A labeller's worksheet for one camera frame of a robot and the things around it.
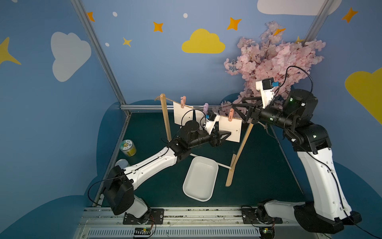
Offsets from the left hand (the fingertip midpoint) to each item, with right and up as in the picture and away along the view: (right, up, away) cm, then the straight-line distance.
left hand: (227, 127), depth 67 cm
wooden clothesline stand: (+10, -19, +24) cm, 32 cm away
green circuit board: (-41, -51, +6) cm, 66 cm away
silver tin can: (-57, -21, +20) cm, 64 cm away
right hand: (+3, +10, -11) cm, 15 cm away
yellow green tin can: (-56, -13, +24) cm, 62 cm away
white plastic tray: (-11, -31, +21) cm, 39 cm away
